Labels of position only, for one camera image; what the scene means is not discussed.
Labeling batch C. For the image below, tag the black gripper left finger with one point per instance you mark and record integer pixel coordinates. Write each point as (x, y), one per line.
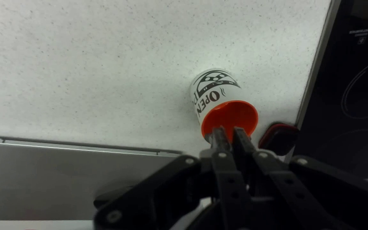
(230, 182)

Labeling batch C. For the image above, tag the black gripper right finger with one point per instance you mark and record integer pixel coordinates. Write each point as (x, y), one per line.
(286, 191)

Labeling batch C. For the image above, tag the white mug orange interior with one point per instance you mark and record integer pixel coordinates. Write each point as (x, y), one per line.
(213, 90)

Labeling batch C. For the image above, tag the black induction cooktop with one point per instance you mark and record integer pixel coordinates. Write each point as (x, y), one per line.
(350, 84)

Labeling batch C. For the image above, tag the grey closed laptop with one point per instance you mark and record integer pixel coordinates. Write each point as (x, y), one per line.
(56, 179)

